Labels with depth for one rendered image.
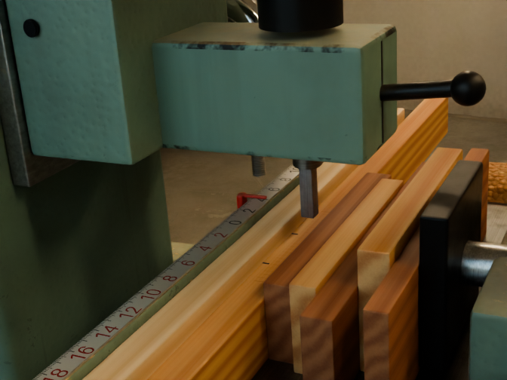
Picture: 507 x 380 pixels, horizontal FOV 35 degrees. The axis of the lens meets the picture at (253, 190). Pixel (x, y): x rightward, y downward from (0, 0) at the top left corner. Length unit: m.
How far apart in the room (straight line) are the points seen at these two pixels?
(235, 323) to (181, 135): 0.14
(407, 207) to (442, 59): 3.60
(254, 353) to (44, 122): 0.20
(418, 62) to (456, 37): 0.23
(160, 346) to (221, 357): 0.03
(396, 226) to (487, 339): 0.08
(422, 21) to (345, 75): 3.62
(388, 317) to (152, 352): 0.11
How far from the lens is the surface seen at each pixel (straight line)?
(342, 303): 0.42
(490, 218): 0.66
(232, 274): 0.46
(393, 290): 0.40
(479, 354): 0.41
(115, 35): 0.48
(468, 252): 0.46
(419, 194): 0.50
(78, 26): 0.49
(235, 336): 0.43
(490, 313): 0.40
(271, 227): 0.52
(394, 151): 0.68
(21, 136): 0.54
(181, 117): 0.51
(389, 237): 0.44
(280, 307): 0.45
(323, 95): 0.46
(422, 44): 4.10
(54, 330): 0.62
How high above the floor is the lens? 1.16
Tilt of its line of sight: 21 degrees down
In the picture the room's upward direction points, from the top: 4 degrees counter-clockwise
